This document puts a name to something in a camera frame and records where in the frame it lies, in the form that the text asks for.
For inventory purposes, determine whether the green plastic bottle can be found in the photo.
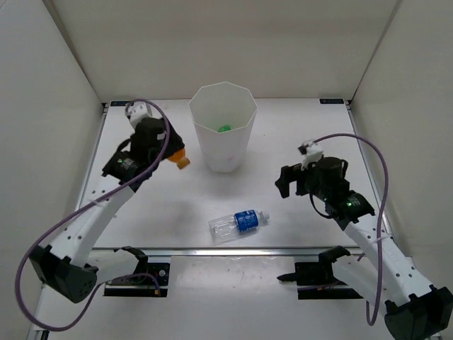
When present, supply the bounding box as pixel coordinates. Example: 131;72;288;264
217;125;231;133

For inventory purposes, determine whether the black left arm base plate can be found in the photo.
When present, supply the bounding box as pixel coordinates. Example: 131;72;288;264
103;257;171;298

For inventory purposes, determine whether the aluminium table edge rail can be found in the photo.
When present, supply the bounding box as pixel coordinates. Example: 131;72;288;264
91;247;365;259

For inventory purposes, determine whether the orange juice bottle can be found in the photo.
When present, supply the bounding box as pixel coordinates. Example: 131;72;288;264
167;148;190;170

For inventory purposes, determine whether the dark left corner sticker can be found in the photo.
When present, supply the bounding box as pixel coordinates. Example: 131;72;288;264
109;101;129;107

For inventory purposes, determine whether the dark right corner sticker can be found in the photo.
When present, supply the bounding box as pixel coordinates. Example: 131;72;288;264
319;98;344;105

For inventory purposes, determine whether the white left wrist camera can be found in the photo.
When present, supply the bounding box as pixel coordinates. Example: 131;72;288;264
125;102;152;129

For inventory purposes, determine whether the dark corner sticker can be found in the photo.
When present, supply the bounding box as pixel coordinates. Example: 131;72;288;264
319;98;344;105
109;101;129;107

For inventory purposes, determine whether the clear bottle blue label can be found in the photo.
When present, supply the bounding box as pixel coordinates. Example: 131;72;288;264
208;210;270;244

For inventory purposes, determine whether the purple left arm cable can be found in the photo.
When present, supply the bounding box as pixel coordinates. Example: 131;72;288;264
16;98;172;332

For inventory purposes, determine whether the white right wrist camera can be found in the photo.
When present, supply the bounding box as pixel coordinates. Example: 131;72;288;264
298;140;323;170

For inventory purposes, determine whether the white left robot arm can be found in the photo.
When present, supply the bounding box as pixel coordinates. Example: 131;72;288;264
29;118;185;303

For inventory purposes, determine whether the white octagonal bin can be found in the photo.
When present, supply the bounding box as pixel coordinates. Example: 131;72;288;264
188;81;258;173

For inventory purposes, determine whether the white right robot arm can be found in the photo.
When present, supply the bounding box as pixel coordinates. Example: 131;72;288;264
275;157;452;339

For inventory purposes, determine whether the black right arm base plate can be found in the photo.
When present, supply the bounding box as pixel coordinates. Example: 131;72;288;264
294;262;362;300

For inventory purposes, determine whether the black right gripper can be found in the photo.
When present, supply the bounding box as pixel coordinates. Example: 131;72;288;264
275;157;330;201

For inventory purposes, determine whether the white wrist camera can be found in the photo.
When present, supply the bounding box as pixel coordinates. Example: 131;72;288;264
125;102;152;129
298;140;323;170

